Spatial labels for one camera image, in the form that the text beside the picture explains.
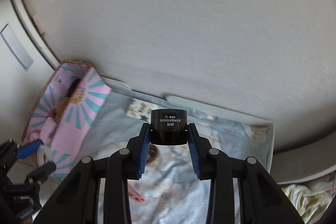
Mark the patterned white small box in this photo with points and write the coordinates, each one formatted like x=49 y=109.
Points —
x=140 y=109

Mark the yellow green floral bedding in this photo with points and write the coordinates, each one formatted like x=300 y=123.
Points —
x=311 y=200

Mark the brown hair scrunchie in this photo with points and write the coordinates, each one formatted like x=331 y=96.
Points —
x=153 y=155

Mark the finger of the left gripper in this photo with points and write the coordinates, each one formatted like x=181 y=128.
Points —
x=41 y=174
x=28 y=149

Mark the floral grey table cloth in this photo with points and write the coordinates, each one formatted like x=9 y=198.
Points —
x=170 y=189

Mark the pink teal cardboard box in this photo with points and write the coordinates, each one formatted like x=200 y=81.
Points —
x=73 y=96

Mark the pink fluffy towel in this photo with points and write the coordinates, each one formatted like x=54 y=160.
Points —
x=48 y=130

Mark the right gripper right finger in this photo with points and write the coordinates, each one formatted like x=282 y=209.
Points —
x=212 y=164

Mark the grey recessed door handle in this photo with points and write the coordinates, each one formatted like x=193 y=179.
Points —
x=16 y=47

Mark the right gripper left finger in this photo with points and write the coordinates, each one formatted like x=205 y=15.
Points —
x=126 y=164

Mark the clear tape roll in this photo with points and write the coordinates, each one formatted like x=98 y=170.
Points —
x=44 y=155

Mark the black cylindrical jar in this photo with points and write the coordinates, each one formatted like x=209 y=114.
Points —
x=168 y=127

